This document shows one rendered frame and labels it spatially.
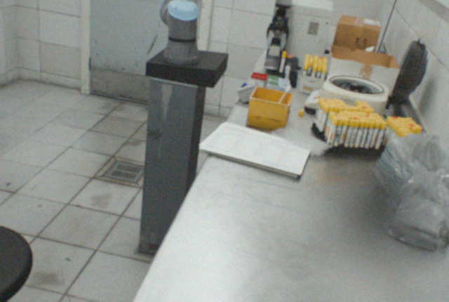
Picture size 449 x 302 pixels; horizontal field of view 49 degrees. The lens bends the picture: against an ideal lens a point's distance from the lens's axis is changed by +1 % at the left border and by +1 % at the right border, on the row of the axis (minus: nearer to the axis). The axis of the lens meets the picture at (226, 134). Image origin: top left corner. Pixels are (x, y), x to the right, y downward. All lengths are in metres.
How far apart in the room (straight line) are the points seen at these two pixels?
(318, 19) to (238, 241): 1.50
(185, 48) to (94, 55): 2.20
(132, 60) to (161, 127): 1.98
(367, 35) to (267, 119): 1.27
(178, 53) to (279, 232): 1.04
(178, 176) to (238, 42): 1.86
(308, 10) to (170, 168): 0.97
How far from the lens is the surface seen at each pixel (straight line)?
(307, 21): 2.37
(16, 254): 1.39
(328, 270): 1.05
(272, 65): 2.25
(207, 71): 1.92
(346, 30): 2.76
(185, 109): 1.99
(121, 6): 3.93
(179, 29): 1.95
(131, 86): 4.05
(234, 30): 3.77
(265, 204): 1.21
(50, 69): 4.40
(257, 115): 1.61
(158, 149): 2.10
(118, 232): 2.54
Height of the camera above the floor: 1.51
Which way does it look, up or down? 24 degrees down
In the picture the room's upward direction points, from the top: 8 degrees clockwise
